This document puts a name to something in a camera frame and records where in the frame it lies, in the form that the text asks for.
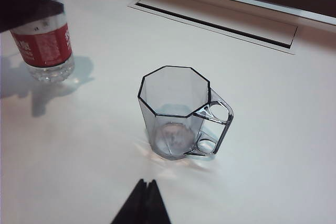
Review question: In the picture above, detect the clear red-label water bottle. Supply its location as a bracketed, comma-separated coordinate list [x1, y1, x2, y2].
[9, 0, 76, 83]

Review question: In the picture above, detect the white desk cable slot cover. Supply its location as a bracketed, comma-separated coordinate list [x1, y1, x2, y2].
[127, 0, 299, 56]

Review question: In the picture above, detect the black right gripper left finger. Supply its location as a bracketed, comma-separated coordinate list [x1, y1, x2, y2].
[110, 178, 149, 224]

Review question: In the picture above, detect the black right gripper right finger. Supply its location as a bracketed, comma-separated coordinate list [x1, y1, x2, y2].
[147, 179, 173, 224]

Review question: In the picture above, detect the grey transparent faceted mug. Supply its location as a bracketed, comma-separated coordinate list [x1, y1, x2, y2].
[137, 65, 235, 161]

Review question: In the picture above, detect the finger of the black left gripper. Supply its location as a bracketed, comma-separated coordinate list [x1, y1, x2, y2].
[0, 0, 65, 33]

